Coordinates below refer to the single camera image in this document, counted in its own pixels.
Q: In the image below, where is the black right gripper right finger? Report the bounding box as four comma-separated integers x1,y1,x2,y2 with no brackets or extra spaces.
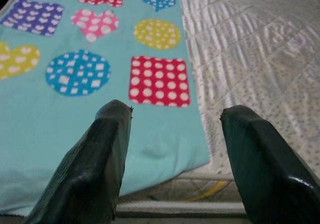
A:
219,104,320,224

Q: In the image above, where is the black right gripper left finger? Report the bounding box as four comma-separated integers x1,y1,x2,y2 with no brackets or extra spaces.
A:
23,99,134,224

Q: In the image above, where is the teal heart-pattern blanket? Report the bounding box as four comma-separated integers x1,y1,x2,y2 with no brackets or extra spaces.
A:
0,0,211,217

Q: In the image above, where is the white quilted mattress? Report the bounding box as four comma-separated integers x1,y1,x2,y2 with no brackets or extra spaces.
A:
116,0,320,219

